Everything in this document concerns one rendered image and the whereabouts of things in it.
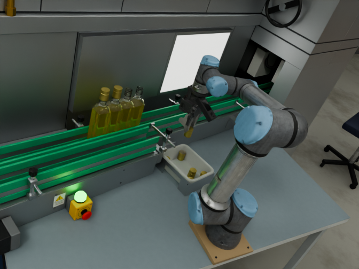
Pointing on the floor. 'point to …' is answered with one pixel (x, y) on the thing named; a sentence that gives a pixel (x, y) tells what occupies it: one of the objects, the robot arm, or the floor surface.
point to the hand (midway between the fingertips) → (189, 129)
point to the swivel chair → (351, 125)
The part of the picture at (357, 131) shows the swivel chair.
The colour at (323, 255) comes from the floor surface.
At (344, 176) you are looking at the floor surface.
